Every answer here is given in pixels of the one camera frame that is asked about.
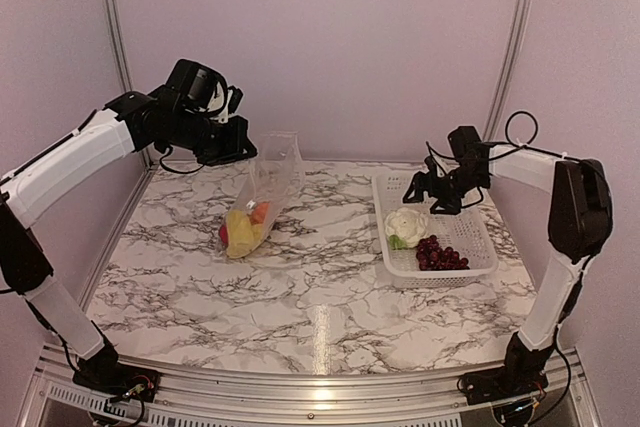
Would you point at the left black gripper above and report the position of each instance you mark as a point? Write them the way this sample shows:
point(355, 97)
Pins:
point(236, 142)

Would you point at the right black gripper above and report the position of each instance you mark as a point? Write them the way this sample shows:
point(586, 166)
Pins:
point(418, 182)

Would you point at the clear zip top bag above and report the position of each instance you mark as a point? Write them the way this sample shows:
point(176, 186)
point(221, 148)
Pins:
point(276, 175)

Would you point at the white cauliflower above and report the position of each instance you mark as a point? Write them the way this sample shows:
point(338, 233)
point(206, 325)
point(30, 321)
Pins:
point(405, 227)

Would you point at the white plastic basket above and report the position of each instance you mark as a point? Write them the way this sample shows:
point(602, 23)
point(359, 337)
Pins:
point(465, 233)

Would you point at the orange pumpkin toy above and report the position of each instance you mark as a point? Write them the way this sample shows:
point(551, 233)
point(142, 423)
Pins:
point(259, 213)

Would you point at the yellow lemon toy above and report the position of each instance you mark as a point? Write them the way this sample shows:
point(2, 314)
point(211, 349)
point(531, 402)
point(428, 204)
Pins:
point(237, 223)

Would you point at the red bell pepper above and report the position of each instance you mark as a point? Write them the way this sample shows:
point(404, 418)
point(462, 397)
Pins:
point(223, 234)

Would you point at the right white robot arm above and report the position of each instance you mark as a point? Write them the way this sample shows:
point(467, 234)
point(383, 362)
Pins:
point(579, 224)

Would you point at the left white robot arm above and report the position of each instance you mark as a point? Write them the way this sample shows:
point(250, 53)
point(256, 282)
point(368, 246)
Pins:
point(207, 124)

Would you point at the purple grape bunch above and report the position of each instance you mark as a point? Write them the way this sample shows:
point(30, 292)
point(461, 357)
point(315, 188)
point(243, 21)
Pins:
point(431, 256)

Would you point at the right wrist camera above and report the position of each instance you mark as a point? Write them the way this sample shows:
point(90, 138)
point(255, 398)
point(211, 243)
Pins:
point(471, 156)

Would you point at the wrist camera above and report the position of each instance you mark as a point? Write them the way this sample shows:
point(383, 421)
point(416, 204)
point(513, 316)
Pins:
point(471, 156)
point(202, 90)

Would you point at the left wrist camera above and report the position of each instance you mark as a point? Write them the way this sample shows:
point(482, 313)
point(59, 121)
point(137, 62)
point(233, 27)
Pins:
point(202, 90)

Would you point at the left aluminium frame post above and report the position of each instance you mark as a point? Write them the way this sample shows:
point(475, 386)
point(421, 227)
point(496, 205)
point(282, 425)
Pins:
point(117, 44)

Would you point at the aluminium frame post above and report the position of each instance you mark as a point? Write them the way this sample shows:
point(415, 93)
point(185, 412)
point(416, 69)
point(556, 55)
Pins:
point(514, 44)
point(117, 44)

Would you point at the right aluminium frame post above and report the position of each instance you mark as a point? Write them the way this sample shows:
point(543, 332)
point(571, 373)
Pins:
point(514, 44)

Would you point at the front aluminium rail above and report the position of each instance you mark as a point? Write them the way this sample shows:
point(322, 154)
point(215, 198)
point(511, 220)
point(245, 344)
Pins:
point(190, 396)

